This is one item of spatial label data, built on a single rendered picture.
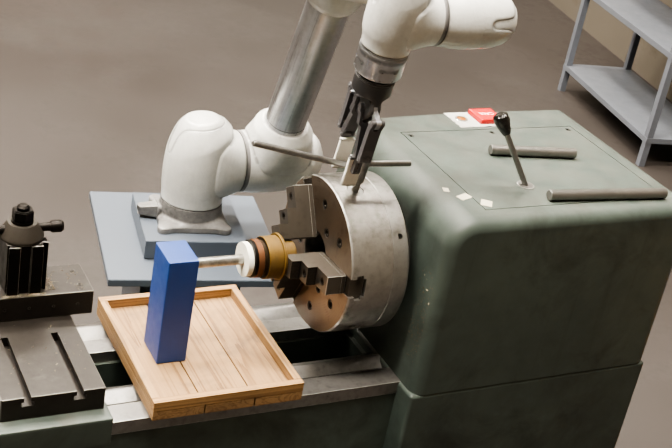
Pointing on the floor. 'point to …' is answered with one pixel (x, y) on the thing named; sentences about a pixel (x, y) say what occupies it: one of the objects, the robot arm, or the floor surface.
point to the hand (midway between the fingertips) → (347, 162)
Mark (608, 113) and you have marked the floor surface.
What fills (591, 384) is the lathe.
